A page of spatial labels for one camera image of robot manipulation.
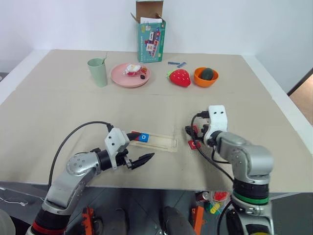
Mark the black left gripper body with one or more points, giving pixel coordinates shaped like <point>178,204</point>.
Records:
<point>121,159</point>

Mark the green stick in cup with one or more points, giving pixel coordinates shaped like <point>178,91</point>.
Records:
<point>105,58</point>

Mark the dark door frame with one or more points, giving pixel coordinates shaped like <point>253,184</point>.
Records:
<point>302,82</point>

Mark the white paper in box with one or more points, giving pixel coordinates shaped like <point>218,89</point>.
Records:
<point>150,20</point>

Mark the grey round object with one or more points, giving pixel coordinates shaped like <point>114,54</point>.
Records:
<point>5,222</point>

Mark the light green plastic cup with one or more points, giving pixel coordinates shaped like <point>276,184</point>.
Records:
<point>98,73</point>

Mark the orange black tool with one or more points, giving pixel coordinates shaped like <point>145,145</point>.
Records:
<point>87,220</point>
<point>197,218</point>

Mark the small orange toy food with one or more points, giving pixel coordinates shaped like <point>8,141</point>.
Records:
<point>144,70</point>

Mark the dark green avocado toy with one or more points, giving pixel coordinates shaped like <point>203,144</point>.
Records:
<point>207,73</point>

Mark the red drink can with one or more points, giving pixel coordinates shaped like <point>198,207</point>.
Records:
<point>206,196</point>

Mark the dark rounded shape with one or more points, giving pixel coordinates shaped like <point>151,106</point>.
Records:
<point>176,221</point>

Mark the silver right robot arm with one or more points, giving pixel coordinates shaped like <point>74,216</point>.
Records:
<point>254,157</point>

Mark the pink round plate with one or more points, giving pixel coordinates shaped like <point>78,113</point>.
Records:
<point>127,82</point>

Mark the clear bag of sweets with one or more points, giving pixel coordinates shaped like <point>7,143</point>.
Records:
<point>132,69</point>

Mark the blue letter block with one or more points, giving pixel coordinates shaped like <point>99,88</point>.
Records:
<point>145,137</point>

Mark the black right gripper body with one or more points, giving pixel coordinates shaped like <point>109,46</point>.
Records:
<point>205,132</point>

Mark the small black toy piece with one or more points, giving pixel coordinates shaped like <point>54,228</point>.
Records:
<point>142,77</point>

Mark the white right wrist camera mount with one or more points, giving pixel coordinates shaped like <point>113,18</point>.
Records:
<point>218,117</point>

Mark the long wooden letter tray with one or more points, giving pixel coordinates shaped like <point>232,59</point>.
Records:
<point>160,142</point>

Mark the red strawberry toy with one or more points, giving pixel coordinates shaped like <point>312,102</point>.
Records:
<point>180,77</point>

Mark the orange plastic bowl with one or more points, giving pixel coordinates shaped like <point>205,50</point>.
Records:
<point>204,83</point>

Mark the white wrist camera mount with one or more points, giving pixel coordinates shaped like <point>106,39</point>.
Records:
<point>115,140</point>
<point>218,117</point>

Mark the small blue flat piece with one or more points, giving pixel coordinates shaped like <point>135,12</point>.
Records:
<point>182,64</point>
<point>173,63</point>

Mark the green cardboard toy box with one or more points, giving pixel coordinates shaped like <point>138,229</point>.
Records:
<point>151,41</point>

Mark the bag of colourful toys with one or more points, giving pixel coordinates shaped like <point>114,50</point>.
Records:
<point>218,199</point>

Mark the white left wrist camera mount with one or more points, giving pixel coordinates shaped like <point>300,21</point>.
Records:
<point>115,140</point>

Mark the beige cardboard table sheet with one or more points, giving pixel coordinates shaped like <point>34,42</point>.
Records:
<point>73,115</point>
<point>61,71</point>

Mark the red letter O block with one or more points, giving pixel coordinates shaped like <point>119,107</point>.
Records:
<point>194,145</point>

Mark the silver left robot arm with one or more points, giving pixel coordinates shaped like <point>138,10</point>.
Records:
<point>78,166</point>

